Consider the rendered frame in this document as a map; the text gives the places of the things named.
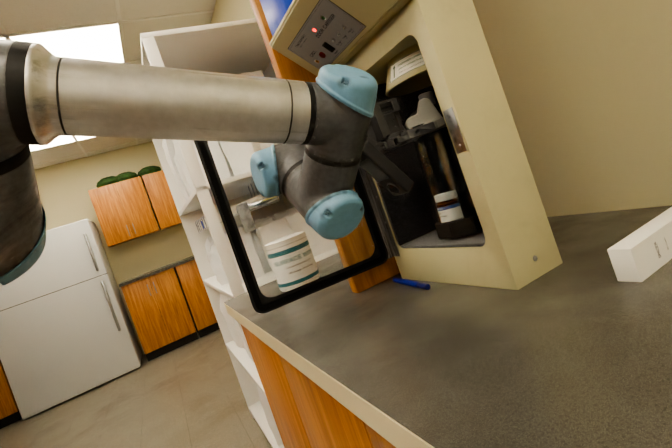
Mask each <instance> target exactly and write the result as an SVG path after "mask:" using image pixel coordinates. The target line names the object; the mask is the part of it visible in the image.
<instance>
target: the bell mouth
mask: <svg viewBox="0 0 672 448"><path fill-rule="evenodd" d="M429 86H432V82H431V80H430V77H429V74H428V71H427V68H426V65H425V62H424V59H423V57H422V54H421V51H420V48H419V45H418V44H415V45H413V46H411V47H409V48H407V49H406V50H404V51H402V52H400V53H399V54H397V55H396V56H395V57H393V58H392V59H391V60H390V61H389V63H388V70H387V83H386V96H388V97H396V96H401V95H405V94H409V93H412V92H415V91H418V90H421V89H424V88H426V87H429Z"/></svg>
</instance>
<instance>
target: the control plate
mask: <svg viewBox="0 0 672 448"><path fill-rule="evenodd" d="M321 15H323V16H325V17H326V20H322V19H321V18H320V16H321ZM344 24H345V25H346V26H347V28H346V29H343V25H344ZM365 27H366V26H365V25H364V24H362V23H361V22H360V21H358V20H357V19H355V18H354V17H353V16H351V15H350V14H348V13H347V12H346V11H344V10H343V9H341V8H340V7H338V6H337V5H336V4H334V3H333V2H331V1H330V0H319V1H318V3H317V5H316V6H315V8H314V9H313V11H312V12H311V14H310V15H309V17H308V18H307V20H306V21H305V23H304V24H303V26H302V27H301V29H300V30H299V32H298V33H297V35H296V37H295V38H294V40H293V41H292V43H291V44H290V46H289V47H288V50H290V51H291V52H293V53H294V54H296V55H297V56H299V57H301V58H302V59H304V60H305V61H307V62H308V63H310V64H311V65H313V66H315V67H316V68H318V69H319V70H320V68H321V67H323V66H324V65H328V64H332V62H333V61H334V60H335V59H336V58H337V57H338V56H339V55H340V54H341V53H342V52H343V51H344V50H345V49H346V48H347V46H348V45H349V44H350V43H351V42H352V41H353V40H354V39H355V38H356V37H357V36H358V35H359V34H360V33H361V32H362V30H363V29H364V28H365ZM312 28H316V29H317V32H314V31H312ZM338 31H339V32H341V35H339V36H338V35H337V32H338ZM331 38H335V39H336V41H335V42H332V39H331ZM324 42H326V43H328V44H329V45H331V46H332V47H334V48H335V50H334V52H333V53H332V52H330V51H329V50H327V49H326V48H324V47H323V46H322V45H323V44H324ZM320 52H323V53H324V54H325V55H326V57H325V58H321V57H320V56H319V53H320ZM315 59H317V60H319V63H316V62H315Z"/></svg>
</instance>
